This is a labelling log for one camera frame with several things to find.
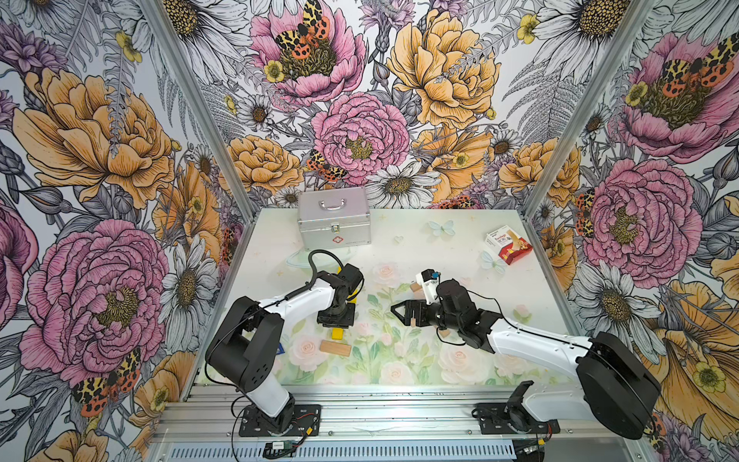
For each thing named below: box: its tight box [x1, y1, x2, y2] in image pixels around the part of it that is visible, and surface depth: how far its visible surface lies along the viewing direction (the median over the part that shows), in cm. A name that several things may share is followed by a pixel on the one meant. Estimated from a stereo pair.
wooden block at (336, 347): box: [319, 339, 353, 358], surface depth 88 cm
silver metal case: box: [297, 186, 372, 250], surface depth 107 cm
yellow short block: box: [331, 327, 346, 341], surface depth 89 cm
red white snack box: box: [484, 225, 535, 266], surface depth 110 cm
